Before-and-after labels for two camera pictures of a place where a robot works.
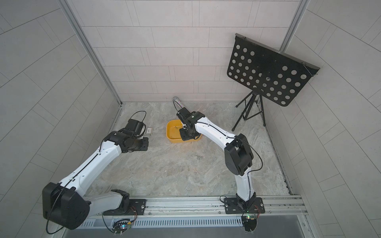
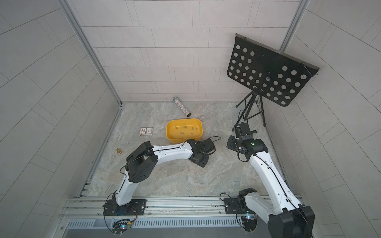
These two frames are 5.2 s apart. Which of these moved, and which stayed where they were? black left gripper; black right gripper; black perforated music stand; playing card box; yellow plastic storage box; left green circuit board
Moved: black left gripper; black right gripper
Stayed: left green circuit board; yellow plastic storage box; playing card box; black perforated music stand
